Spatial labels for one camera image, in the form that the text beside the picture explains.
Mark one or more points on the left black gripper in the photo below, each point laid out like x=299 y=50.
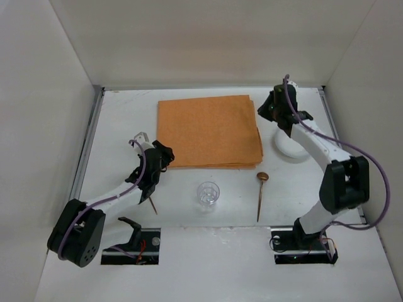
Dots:
x=147 y=191

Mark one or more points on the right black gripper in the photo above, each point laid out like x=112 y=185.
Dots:
x=266 y=112

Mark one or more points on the white plate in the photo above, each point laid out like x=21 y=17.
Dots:
x=289 y=147

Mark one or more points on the clear drinking glass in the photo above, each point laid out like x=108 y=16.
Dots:
x=208 y=194

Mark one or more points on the orange cloth placemat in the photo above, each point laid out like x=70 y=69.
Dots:
x=212 y=132

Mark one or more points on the copper spoon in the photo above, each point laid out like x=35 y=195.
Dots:
x=262 y=177

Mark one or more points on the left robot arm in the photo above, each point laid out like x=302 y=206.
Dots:
x=78 y=233

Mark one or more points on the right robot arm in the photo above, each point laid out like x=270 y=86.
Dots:
x=346 y=182

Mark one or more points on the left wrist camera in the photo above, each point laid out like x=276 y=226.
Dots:
x=140 y=142

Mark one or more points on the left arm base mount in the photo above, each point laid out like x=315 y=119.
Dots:
x=127 y=243

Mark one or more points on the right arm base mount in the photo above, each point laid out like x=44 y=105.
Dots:
x=292 y=246

